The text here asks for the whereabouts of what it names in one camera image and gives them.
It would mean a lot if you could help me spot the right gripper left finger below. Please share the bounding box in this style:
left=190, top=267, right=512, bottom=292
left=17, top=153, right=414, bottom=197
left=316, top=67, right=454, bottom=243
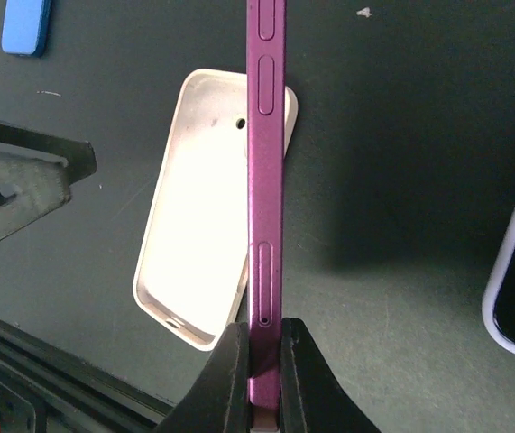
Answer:
left=154, top=323, right=250, bottom=433

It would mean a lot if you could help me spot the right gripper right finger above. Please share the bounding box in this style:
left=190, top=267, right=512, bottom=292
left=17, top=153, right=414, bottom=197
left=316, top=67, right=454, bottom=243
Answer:
left=280, top=318, right=379, bottom=433

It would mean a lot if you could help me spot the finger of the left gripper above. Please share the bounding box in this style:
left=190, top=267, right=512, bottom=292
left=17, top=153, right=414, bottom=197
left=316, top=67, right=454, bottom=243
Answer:
left=0, top=121, right=97, bottom=241

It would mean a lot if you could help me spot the lavender phone case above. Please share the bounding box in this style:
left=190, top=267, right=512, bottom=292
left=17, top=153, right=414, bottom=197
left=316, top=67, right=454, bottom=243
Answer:
left=481, top=119, right=515, bottom=367

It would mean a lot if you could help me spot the pink phone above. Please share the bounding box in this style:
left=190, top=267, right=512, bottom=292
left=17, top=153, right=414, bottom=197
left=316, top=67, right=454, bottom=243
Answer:
left=246, top=0, right=286, bottom=414

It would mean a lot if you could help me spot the blue phone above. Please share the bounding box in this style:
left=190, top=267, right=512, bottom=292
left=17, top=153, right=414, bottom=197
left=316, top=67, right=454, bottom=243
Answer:
left=1, top=0, right=52, bottom=57

